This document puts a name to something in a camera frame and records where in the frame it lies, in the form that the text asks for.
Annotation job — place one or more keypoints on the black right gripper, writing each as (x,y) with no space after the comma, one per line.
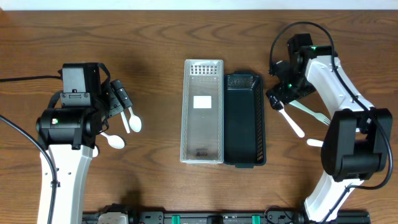
(285,98)

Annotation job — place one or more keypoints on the white plastic spoon bowl down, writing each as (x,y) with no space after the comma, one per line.
(134,121)

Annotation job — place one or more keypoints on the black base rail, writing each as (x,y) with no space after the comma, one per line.
(117,213)

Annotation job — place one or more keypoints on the white plastic spoon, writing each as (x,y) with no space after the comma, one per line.
(95,151)
(114,141)

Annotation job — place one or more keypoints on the white plastic fork near right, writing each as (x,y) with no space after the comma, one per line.
(314,142)

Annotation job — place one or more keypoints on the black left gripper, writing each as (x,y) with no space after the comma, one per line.
(114,106)

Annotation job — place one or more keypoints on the clear perforated plastic basket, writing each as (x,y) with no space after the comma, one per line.
(202,132)

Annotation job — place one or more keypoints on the white plastic spoon near left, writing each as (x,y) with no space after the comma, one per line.
(114,141)

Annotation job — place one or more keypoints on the light green plastic fork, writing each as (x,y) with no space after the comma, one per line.
(319,116)

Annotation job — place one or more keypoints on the black perforated plastic basket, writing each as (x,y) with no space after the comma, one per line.
(244,120)

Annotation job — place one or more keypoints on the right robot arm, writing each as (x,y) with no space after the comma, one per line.
(356,144)

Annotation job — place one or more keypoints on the white plastic fork handle up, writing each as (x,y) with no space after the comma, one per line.
(296,128)

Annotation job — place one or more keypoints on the white plastic spoon far left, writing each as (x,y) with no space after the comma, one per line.
(95,151)

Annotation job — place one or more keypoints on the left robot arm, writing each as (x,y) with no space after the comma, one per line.
(67,132)

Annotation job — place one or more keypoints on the white plastic spoon bowl up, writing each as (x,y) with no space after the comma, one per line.
(125,122)

